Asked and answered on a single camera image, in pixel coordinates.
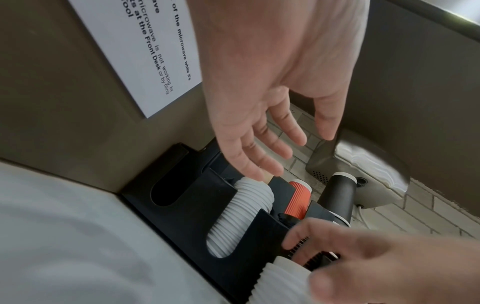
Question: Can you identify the white power cable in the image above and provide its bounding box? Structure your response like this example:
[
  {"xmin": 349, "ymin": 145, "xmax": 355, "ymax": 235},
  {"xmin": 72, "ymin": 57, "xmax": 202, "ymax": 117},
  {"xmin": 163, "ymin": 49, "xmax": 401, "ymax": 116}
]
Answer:
[{"xmin": 356, "ymin": 204, "xmax": 372, "ymax": 229}]

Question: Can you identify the steel wall dispenser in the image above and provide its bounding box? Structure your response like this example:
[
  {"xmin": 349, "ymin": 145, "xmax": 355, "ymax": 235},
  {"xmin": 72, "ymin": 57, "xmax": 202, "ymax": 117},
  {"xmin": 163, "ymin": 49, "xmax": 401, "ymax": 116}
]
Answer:
[{"xmin": 305, "ymin": 127, "xmax": 412, "ymax": 209}]

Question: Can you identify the stack of red paper cups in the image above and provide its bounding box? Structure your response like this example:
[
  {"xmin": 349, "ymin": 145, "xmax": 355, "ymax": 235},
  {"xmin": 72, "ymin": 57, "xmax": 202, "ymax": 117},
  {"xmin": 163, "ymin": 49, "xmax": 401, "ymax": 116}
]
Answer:
[{"xmin": 282, "ymin": 179, "xmax": 312, "ymax": 219}]

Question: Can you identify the microwave safety poster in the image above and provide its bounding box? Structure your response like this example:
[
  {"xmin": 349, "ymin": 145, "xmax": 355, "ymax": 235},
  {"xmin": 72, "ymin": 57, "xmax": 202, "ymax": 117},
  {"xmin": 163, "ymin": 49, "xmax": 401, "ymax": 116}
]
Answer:
[{"xmin": 66, "ymin": 0, "xmax": 204, "ymax": 119}]

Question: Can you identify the short stack of black lids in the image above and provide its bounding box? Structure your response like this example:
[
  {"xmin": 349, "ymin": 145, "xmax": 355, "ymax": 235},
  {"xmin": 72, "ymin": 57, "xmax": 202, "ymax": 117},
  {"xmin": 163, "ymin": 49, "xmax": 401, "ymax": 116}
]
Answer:
[{"xmin": 276, "ymin": 215, "xmax": 341, "ymax": 268}]

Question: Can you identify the person's left hand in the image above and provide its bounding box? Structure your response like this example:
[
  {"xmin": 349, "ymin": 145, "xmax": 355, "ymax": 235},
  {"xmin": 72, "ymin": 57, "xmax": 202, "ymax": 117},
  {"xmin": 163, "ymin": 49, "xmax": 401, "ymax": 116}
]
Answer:
[{"xmin": 186, "ymin": 0, "xmax": 372, "ymax": 182}]

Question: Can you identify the person's right hand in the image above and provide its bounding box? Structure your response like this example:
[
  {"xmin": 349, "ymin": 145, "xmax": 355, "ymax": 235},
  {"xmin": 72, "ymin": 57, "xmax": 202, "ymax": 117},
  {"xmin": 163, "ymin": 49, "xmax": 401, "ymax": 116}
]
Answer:
[{"xmin": 281, "ymin": 218, "xmax": 480, "ymax": 304}]

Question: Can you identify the black cup and lid organizer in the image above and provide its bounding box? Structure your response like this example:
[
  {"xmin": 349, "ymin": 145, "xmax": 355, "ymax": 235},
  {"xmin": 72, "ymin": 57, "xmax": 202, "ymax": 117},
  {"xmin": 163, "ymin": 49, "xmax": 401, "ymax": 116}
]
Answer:
[{"xmin": 118, "ymin": 138, "xmax": 352, "ymax": 304}]

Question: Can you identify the stack of black paper cups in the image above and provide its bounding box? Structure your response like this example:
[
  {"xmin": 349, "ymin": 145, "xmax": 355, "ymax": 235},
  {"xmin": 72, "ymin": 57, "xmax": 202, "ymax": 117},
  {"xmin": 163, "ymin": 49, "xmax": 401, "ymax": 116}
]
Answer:
[{"xmin": 316, "ymin": 171, "xmax": 358, "ymax": 228}]

